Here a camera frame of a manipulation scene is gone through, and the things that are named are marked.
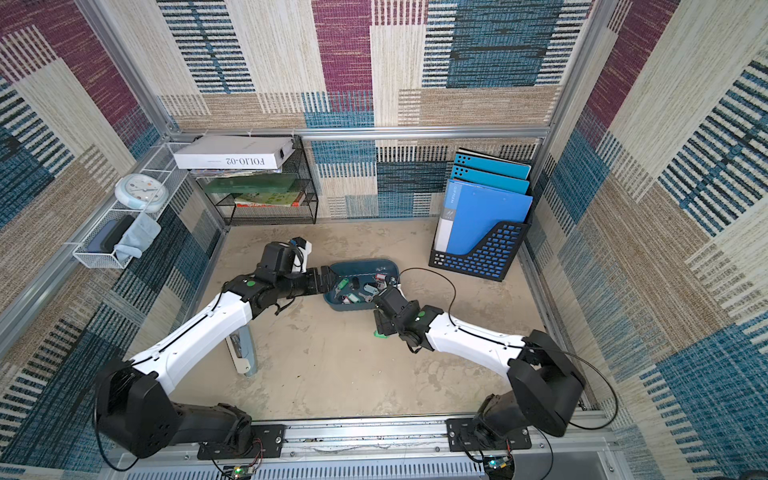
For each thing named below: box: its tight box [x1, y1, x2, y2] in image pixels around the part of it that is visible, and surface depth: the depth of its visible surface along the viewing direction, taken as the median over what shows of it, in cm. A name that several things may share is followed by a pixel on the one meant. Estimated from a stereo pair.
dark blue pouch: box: [86, 214, 135, 253], surface depth 67 cm
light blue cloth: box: [114, 212, 161, 262], surface depth 70 cm
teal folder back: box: [455, 149, 532, 179], surface depth 97 cm
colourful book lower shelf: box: [234, 191, 301, 207], surface depth 102 cm
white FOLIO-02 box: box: [173, 135, 296, 170], surface depth 81 cm
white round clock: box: [114, 173, 169, 213], surface depth 76 cm
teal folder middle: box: [451, 165, 530, 194], surface depth 94 cm
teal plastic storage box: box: [324, 259, 400, 310], surface depth 102 cm
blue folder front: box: [436, 179, 533, 256], surface depth 91 cm
